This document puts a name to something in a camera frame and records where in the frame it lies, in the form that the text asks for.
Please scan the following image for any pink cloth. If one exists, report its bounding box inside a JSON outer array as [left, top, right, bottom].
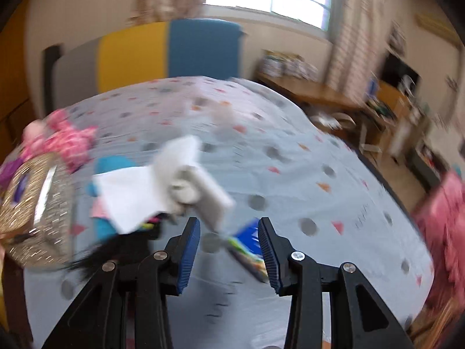
[[414, 171, 465, 317]]

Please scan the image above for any blue plush doll pink dress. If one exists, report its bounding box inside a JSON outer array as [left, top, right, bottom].
[[85, 156, 133, 242]]

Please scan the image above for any pink spotted plush toy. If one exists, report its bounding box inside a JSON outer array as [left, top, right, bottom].
[[22, 111, 99, 173]]

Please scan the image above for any row of boxes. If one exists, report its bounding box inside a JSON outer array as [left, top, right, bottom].
[[262, 53, 320, 81]]

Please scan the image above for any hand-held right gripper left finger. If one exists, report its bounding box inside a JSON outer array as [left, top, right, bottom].
[[42, 217, 201, 349]]

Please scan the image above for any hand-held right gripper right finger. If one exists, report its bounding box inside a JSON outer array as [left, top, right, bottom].
[[258, 217, 415, 349]]

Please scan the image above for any black screen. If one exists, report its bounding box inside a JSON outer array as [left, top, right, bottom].
[[381, 53, 422, 88]]

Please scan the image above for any gold tissue box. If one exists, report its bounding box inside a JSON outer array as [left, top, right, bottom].
[[0, 153, 75, 270]]

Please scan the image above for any wooden desk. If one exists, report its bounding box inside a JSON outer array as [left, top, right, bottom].
[[254, 73, 396, 153]]

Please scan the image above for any white charger block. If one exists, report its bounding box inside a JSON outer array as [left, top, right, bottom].
[[169, 165, 235, 231]]

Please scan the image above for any wooden wardrobe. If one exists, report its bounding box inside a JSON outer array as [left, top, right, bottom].
[[0, 0, 44, 146]]

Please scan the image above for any blue tissue pack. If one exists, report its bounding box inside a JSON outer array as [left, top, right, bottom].
[[227, 220, 269, 284]]

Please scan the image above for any white paper towel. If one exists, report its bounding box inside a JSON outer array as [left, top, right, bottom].
[[92, 165, 171, 234]]

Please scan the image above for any wooden cabinet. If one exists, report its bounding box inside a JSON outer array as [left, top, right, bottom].
[[374, 80, 425, 161]]

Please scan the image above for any white fluffy cloth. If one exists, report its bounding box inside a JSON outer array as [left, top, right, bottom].
[[153, 135, 202, 190]]

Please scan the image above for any grey yellow blue headboard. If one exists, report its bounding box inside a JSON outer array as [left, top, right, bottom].
[[54, 18, 244, 110]]

